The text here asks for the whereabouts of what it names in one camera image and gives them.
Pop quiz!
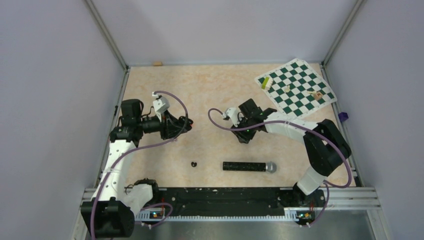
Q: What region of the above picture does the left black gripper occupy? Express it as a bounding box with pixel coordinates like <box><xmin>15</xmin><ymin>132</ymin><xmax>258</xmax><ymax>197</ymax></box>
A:
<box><xmin>137</xmin><ymin>109</ymin><xmax>187</xmax><ymax>140</ymax></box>

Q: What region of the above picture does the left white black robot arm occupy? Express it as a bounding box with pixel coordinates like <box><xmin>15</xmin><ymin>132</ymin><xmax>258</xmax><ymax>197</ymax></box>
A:
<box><xmin>80</xmin><ymin>95</ymin><xmax>193</xmax><ymax>240</ymax></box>

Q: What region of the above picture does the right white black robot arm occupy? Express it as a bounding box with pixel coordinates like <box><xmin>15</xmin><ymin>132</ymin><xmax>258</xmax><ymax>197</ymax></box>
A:
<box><xmin>222</xmin><ymin>98</ymin><xmax>352</xmax><ymax>206</ymax></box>

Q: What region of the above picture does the black microphone silver head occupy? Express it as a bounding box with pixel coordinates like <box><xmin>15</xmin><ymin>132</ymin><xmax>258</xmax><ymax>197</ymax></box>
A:
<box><xmin>222</xmin><ymin>161</ymin><xmax>277</xmax><ymax>174</ymax></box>

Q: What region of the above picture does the green white block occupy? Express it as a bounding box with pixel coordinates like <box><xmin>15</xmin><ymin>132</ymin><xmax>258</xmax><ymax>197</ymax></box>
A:
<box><xmin>261</xmin><ymin>76</ymin><xmax>270</xmax><ymax>90</ymax></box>

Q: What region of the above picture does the beige chess piece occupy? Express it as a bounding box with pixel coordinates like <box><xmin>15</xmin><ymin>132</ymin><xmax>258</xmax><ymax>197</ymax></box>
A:
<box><xmin>283</xmin><ymin>85</ymin><xmax>291</xmax><ymax>93</ymax></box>

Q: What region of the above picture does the small wooden block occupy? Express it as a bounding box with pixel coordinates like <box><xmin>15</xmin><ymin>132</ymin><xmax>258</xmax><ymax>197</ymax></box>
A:
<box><xmin>152</xmin><ymin>61</ymin><xmax>163</xmax><ymax>67</ymax></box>

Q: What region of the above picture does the green white chessboard mat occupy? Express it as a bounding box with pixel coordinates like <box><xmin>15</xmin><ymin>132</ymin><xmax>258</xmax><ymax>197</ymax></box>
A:
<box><xmin>254</xmin><ymin>58</ymin><xmax>338</xmax><ymax>119</ymax></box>

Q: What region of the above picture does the wooden letter cube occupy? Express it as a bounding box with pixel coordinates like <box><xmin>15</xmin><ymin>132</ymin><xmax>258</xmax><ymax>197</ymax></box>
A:
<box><xmin>313</xmin><ymin>92</ymin><xmax>324</xmax><ymax>101</ymax></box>

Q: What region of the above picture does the purple small object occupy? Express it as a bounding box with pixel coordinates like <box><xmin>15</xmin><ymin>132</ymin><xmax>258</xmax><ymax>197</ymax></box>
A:
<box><xmin>338</xmin><ymin>112</ymin><xmax>349</xmax><ymax>123</ymax></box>

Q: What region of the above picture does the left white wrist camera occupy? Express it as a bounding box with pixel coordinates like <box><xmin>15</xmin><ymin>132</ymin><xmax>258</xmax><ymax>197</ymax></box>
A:
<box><xmin>152</xmin><ymin>92</ymin><xmax>170</xmax><ymax>123</ymax></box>

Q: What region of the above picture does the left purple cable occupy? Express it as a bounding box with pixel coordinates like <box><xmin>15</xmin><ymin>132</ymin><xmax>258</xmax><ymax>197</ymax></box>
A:
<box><xmin>90</xmin><ymin>90</ymin><xmax>189</xmax><ymax>240</ymax></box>

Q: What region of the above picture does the purple cable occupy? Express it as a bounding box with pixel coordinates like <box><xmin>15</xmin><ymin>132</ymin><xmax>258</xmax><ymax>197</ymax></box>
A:
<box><xmin>90</xmin><ymin>90</ymin><xmax>189</xmax><ymax>240</ymax></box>
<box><xmin>207</xmin><ymin>107</ymin><xmax>353</xmax><ymax>227</ymax></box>

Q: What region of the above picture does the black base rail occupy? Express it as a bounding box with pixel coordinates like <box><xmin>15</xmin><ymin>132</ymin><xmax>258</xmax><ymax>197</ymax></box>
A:
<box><xmin>150</xmin><ymin>187</ymin><xmax>327</xmax><ymax>219</ymax></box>

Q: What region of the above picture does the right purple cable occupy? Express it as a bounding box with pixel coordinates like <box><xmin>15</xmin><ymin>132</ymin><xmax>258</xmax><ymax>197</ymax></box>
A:
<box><xmin>207</xmin><ymin>107</ymin><xmax>353</xmax><ymax>227</ymax></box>

